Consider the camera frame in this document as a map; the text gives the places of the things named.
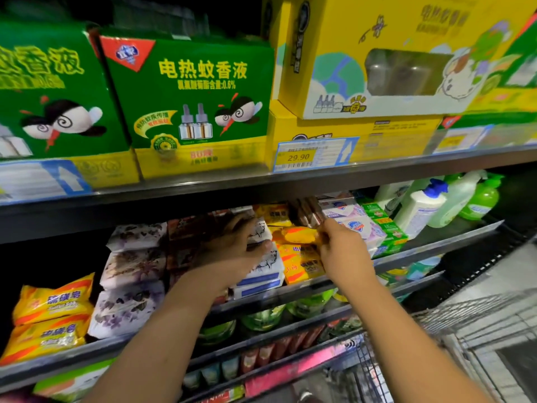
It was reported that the stack of floral soap boxes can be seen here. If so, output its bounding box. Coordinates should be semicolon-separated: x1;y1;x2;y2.
88;222;169;339

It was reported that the row of blue white tubes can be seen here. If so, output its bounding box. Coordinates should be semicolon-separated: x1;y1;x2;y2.
183;355;240;390

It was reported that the wire basket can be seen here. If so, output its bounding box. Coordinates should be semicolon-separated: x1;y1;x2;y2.
344;288;537;403

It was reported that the stack of white purple soap boxes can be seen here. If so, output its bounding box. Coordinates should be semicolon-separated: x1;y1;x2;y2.
319;197;389;252

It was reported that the green white carton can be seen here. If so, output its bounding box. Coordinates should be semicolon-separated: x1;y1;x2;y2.
34;357;119;403

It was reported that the yellow red flat pack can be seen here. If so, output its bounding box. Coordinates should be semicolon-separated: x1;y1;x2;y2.
201;384;246;403

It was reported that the large yellow box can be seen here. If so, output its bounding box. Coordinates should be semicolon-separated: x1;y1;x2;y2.
262;0;515;121

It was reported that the person's right forearm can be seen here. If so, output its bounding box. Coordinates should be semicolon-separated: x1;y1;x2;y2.
340;273;496;403

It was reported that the row of red tubes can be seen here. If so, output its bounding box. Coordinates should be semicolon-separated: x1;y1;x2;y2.
239;323;328;374

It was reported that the stack of green soap boxes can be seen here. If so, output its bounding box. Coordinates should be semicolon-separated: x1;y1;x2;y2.
359;201;411;257

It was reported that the person's right hand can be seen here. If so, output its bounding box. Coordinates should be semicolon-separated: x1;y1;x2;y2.
314;215;377;292

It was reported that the yellow soap packet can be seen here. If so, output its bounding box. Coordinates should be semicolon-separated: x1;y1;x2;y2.
12;273;96;326
272;226;322;246
0;310;92;366

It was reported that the flat yellow box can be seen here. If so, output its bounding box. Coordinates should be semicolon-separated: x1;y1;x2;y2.
267;100;444;171

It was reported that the pink flat pack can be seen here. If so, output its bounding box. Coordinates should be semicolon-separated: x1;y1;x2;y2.
243;335;366;398

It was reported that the stack of yellow soap boxes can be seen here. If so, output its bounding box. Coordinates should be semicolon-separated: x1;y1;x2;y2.
256;204;328;286

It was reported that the green box mosquito print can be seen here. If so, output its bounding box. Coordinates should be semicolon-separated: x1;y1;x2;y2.
101;31;276;180
0;21;141;190

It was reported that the green yellow cartoon box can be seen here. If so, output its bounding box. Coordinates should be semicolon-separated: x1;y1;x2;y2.
468;12;537;114

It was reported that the stack of pink soap boxes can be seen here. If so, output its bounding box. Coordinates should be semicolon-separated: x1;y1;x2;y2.
166;209;232;307

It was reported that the white hand sanitizer bottle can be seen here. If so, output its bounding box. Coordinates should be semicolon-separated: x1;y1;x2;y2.
373;182;412;210
394;180;450;240

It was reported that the white blue price tag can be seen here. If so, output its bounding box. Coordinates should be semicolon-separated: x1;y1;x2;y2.
0;159;93;205
432;124;494;154
274;135;360;173

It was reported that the person's left forearm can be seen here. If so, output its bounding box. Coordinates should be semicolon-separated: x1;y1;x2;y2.
84;273;229;403

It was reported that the stack of white orange soap boxes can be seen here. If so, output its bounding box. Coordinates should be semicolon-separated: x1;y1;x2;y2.
228;215;286;301

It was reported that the bright green hand sanitizer bottle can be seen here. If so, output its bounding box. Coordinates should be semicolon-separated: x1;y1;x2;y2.
460;174;505;222

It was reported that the person's left hand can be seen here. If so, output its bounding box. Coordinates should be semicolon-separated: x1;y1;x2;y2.
197;212;274;292

